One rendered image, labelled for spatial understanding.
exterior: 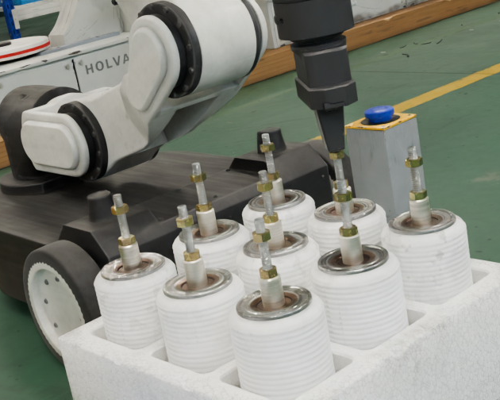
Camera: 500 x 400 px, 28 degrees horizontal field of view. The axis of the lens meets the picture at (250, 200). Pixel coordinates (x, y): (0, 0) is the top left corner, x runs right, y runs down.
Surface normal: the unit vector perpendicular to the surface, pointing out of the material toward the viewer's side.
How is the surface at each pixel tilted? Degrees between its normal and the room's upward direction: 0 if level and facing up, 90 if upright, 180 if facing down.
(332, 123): 90
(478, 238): 0
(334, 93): 90
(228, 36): 87
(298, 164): 45
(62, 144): 90
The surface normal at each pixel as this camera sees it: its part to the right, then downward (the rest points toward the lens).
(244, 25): 0.59, -0.10
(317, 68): 0.13, 0.27
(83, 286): 0.40, -0.44
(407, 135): 0.67, 0.10
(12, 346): -0.18, -0.94
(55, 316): -0.74, 0.32
